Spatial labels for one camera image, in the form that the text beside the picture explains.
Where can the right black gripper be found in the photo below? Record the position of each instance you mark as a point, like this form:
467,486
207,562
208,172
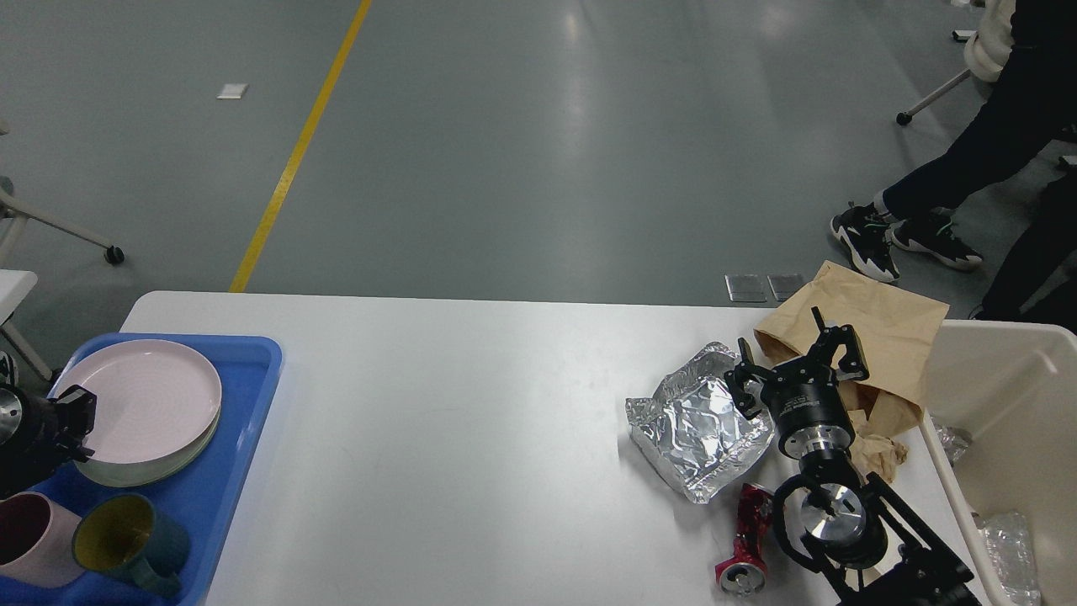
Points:
802,395

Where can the pink plate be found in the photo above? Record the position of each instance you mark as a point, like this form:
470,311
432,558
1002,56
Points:
154,397

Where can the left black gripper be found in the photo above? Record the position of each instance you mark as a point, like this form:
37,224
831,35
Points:
35,429

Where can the rolling chair leg right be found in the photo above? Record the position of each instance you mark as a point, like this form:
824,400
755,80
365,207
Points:
986,50

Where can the pink mug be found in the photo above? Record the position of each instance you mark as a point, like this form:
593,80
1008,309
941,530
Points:
37,541

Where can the beige plastic bin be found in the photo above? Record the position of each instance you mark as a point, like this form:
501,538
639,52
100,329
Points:
1012,385

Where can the crumpled brown paper ball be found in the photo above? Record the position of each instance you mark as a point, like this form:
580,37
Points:
871,452

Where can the person in dark clothes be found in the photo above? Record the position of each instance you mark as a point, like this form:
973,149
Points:
1030,104

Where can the white paper on floor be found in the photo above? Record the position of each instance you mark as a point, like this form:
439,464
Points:
232,91

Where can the light green plate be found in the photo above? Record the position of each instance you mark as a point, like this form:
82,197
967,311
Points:
147,472

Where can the dark teal mug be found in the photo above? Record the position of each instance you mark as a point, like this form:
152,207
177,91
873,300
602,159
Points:
130,539

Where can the clear plastic bottle in bin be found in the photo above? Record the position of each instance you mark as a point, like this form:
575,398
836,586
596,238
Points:
1008,542

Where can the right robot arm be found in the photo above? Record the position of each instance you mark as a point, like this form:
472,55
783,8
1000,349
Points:
849,527

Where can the blue plastic tray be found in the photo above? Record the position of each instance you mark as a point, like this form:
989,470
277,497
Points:
202,496

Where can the brown paper bag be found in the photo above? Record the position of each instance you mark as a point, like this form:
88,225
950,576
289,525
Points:
895,328

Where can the crumpled clear plastic wrap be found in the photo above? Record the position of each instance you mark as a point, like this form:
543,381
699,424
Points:
955,441

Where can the aluminium foil tray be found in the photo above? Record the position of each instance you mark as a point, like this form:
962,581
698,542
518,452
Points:
691,432

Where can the white rolling chair base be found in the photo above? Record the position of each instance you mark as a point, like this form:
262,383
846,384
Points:
21,213

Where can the metal floor socket plate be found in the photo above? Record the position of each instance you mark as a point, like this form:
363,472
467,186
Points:
745,288

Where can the crushed red soda can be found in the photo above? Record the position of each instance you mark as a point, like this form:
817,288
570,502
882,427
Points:
746,572

